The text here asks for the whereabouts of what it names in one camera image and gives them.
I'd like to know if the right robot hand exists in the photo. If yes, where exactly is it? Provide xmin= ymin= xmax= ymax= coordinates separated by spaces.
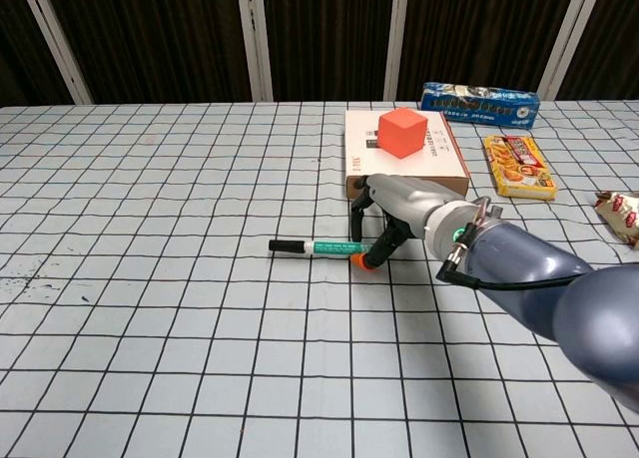
xmin=348 ymin=174 xmax=461 ymax=275

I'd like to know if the green white marker body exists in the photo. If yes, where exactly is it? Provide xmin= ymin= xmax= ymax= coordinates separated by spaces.
xmin=302 ymin=239 xmax=371 ymax=261

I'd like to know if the black marker cap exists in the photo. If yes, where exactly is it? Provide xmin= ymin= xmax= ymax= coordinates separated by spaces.
xmin=268 ymin=238 xmax=306 ymax=255

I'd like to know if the orange cube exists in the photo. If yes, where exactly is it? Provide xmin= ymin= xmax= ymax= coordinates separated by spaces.
xmin=376 ymin=107 xmax=428 ymax=161

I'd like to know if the white flat cardboard box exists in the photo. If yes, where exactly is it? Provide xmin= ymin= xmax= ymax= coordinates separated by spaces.
xmin=343 ymin=109 xmax=470 ymax=201

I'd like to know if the yellow snack package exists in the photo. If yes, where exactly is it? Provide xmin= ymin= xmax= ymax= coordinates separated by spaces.
xmin=481 ymin=134 xmax=559 ymax=202

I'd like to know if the blue snack package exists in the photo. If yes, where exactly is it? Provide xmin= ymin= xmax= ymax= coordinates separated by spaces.
xmin=419 ymin=81 xmax=543 ymax=131

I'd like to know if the gold foil snack package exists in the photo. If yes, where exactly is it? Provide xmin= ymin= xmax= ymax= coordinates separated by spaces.
xmin=593 ymin=190 xmax=639 ymax=252

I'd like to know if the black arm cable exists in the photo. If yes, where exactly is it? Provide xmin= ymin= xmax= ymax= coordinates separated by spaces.
xmin=435 ymin=217 xmax=603 ymax=292

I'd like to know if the white metal frame post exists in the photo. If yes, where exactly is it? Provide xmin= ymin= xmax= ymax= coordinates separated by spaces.
xmin=535 ymin=0 xmax=601 ymax=102
xmin=14 ymin=0 xmax=95 ymax=106
xmin=236 ymin=0 xmax=276 ymax=102
xmin=382 ymin=0 xmax=412 ymax=102

